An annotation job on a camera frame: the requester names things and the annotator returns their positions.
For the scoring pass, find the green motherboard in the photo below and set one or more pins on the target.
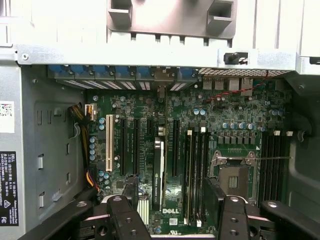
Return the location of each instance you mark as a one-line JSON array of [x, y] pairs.
[[145, 105]]

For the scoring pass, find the grey black PC case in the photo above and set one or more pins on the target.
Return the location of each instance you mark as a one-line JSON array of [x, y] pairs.
[[150, 53]]

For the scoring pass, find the white expansion slot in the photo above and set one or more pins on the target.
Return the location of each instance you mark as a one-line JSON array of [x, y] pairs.
[[109, 142]]

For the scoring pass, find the CPU socket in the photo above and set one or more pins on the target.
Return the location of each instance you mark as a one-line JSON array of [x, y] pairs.
[[235, 175]]

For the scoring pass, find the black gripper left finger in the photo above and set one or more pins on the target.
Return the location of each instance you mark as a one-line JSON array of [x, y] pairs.
[[125, 220]]

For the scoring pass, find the silver rear port connector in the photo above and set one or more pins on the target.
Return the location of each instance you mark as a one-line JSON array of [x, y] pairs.
[[207, 83], [218, 83], [247, 86], [234, 84]]

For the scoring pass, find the thin metal locking lever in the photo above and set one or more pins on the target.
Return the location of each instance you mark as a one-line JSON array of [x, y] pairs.
[[275, 158]]

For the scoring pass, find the short black expansion slot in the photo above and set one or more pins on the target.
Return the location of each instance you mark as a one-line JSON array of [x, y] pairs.
[[150, 126]]

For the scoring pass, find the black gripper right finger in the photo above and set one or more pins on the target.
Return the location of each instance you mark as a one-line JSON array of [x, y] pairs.
[[232, 220]]

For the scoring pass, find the metal socket cover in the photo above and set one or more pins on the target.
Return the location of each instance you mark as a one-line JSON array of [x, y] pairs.
[[235, 161]]

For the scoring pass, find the black RAM slot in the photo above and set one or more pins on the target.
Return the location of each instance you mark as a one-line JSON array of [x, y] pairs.
[[263, 175], [277, 175], [197, 175], [283, 175], [270, 175], [205, 160]]

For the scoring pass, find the silver chipset heatsink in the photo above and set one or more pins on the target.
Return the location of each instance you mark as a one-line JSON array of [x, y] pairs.
[[143, 212]]

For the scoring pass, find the silver power supply unit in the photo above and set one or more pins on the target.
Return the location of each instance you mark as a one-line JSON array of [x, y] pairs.
[[55, 140]]

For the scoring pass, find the blue slot cover clip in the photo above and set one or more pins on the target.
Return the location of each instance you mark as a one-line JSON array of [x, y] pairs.
[[143, 72], [188, 73], [57, 71], [79, 71], [102, 72], [124, 72]]

